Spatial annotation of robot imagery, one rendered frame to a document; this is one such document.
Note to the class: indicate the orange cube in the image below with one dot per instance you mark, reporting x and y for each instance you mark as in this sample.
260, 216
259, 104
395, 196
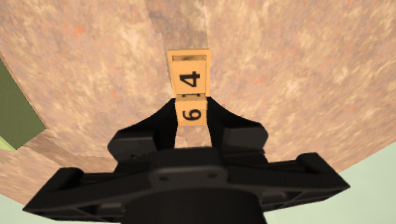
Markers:
189, 75
191, 109

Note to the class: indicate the orange shallow tray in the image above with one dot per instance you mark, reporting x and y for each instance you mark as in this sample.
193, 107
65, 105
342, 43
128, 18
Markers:
205, 52

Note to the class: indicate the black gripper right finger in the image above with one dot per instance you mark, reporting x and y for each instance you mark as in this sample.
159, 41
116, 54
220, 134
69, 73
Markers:
241, 140

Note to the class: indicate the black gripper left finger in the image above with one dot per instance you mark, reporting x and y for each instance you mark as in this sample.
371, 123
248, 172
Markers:
133, 147

